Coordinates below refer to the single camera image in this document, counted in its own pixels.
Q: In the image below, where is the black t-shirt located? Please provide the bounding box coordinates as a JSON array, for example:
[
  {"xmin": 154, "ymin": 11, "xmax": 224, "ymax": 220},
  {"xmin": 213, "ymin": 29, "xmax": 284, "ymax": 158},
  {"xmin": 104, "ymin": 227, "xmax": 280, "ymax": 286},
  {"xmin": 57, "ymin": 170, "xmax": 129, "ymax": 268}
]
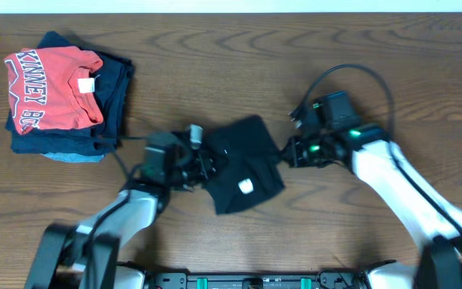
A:
[{"xmin": 203, "ymin": 116, "xmax": 285, "ymax": 214}]

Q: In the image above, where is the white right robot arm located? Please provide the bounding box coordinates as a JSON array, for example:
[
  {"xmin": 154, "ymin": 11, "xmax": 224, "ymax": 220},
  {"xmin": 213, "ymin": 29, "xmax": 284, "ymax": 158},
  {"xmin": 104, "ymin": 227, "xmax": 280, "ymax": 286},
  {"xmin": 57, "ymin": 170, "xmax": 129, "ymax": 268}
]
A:
[{"xmin": 282, "ymin": 124, "xmax": 462, "ymax": 288}]

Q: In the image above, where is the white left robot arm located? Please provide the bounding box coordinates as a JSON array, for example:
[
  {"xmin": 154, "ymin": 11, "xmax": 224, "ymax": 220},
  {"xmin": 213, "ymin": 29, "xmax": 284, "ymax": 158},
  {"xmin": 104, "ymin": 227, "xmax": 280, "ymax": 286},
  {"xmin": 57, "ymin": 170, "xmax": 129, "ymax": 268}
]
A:
[{"xmin": 25, "ymin": 124, "xmax": 215, "ymax": 289}]

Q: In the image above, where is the folded navy t-shirt stack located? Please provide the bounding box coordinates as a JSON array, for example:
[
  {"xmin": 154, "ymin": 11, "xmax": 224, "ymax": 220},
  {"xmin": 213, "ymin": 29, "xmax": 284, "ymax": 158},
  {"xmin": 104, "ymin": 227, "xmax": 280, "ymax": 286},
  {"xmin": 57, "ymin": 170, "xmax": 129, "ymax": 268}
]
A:
[{"xmin": 6, "ymin": 31, "xmax": 134, "ymax": 156}]

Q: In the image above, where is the folded light blue garment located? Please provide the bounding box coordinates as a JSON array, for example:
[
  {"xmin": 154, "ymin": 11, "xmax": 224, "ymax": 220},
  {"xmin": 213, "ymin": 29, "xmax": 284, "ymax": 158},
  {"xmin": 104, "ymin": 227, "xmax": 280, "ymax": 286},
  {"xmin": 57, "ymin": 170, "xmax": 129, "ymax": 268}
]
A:
[{"xmin": 43, "ymin": 153, "xmax": 106, "ymax": 163}]

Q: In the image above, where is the folded red printed t-shirt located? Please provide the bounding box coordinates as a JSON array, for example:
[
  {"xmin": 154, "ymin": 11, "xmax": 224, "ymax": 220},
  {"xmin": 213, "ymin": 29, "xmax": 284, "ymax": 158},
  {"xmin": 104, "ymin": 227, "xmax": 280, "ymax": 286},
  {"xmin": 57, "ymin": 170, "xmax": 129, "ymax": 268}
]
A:
[{"xmin": 4, "ymin": 46, "xmax": 104, "ymax": 135}]

